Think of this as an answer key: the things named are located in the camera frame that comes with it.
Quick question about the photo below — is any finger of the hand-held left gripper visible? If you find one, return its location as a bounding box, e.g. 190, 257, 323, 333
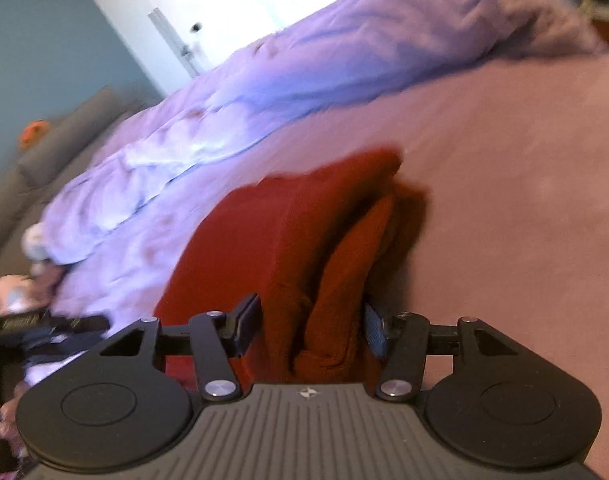
48, 314, 111, 335

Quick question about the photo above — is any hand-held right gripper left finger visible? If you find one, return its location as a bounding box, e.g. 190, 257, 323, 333
100, 293, 263, 403

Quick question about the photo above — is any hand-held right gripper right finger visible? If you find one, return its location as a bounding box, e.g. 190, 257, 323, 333
363, 302, 511, 403

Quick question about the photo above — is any red knit cardigan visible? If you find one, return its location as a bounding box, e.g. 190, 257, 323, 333
154, 147, 433, 387

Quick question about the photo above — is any grey padded headboard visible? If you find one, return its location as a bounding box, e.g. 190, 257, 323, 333
0, 85, 152, 283

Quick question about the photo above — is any orange plush toy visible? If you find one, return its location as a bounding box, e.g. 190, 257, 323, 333
18, 119, 51, 151

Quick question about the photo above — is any mauve bed sheet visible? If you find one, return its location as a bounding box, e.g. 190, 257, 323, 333
24, 45, 609, 480

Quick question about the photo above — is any lilac fluffy duvet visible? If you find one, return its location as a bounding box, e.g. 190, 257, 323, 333
24, 0, 606, 267

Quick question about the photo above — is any black floor lamp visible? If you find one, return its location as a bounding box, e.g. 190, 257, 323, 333
180, 22, 206, 79

